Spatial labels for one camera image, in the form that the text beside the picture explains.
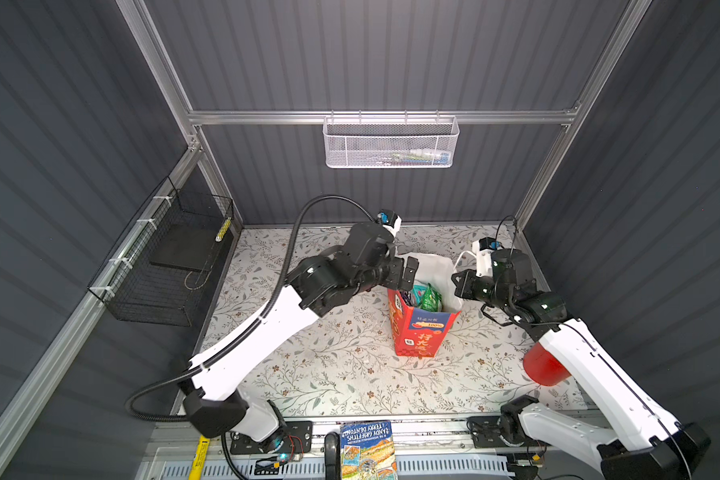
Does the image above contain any black corrugated cable conduit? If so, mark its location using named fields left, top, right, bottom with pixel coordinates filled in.
left=124, top=194, right=379, bottom=422

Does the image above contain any black wire side basket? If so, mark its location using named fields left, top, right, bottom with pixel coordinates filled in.
left=89, top=180, right=235, bottom=327

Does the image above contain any colourful book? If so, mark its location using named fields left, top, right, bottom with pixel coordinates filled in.
left=340, top=420, right=398, bottom=480

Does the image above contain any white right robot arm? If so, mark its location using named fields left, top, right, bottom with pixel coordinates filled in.
left=451, top=238, right=711, bottom=479

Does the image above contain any white wire wall basket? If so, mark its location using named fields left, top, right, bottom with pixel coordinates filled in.
left=322, top=115, right=460, bottom=169

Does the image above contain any teal mint candy bag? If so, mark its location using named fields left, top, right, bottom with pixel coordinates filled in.
left=410, top=283, right=429, bottom=307

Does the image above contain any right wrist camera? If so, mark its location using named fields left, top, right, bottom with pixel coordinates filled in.
left=472, top=237, right=503, bottom=277

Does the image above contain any red pencil cup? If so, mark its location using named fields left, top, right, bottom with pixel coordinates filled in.
left=523, top=343, right=571, bottom=387

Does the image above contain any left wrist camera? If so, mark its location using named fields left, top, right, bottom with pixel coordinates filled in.
left=376, top=209, right=402, bottom=237

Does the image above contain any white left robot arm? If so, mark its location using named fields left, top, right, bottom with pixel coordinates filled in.
left=183, top=211, right=419, bottom=451

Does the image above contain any green spring tea candy bag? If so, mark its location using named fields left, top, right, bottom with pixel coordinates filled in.
left=417, top=284, right=443, bottom=312

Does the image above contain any red paper gift bag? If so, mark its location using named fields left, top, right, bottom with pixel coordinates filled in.
left=388, top=253, right=463, bottom=357

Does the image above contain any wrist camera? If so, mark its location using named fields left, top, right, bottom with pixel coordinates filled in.
left=376, top=209, right=402, bottom=237
left=472, top=237, right=503, bottom=277

